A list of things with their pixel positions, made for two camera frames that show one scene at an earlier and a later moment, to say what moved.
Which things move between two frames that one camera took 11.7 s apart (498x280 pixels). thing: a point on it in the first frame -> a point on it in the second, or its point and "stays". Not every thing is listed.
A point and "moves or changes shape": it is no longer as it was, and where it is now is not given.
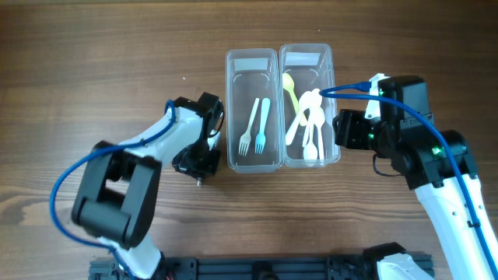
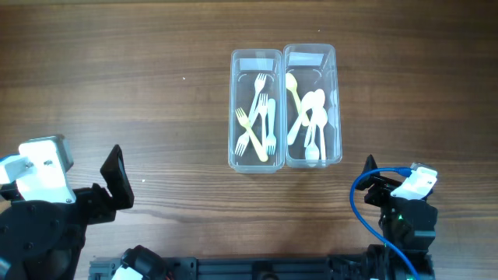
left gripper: [195, 165] -> [103, 201]
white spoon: [305, 100] stays
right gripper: [348, 129] -> [380, 185]
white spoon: [319, 118] stays
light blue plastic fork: [261, 138] -> [271, 141]
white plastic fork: [246, 139] moves or changes shape
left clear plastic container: [254, 123] stays
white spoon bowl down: [310, 151] stays
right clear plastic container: [306, 117] stays
